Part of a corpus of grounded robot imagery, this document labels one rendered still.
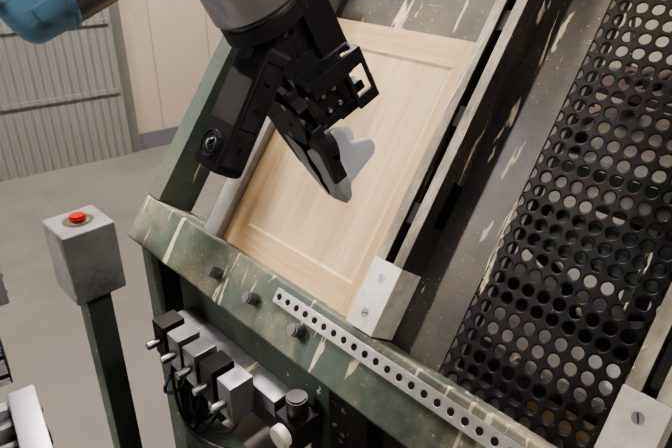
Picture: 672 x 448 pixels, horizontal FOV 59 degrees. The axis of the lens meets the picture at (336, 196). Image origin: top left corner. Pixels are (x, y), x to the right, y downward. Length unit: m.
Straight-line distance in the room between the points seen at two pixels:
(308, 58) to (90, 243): 1.00
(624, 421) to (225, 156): 0.61
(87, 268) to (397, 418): 0.79
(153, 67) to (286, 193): 3.14
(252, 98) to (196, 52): 3.95
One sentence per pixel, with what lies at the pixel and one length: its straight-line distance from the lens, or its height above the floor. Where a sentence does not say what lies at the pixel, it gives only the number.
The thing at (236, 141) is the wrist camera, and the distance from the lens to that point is 0.48.
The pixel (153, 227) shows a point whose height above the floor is 0.86.
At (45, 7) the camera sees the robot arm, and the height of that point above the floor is 1.52.
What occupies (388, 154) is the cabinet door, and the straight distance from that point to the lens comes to 1.15.
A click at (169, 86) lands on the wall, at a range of 4.41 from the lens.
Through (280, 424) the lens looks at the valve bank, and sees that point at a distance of 1.14.
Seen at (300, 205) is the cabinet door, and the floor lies 1.01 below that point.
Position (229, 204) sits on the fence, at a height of 0.97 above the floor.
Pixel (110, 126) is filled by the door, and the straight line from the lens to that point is 4.30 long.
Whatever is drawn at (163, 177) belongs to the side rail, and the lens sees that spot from 1.56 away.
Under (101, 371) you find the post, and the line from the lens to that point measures 1.67.
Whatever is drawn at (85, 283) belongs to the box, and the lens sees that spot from 1.47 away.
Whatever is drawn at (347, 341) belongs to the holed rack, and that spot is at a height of 0.89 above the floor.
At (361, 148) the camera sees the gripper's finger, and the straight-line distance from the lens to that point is 0.56.
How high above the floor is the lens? 1.58
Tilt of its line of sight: 26 degrees down
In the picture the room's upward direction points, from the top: straight up
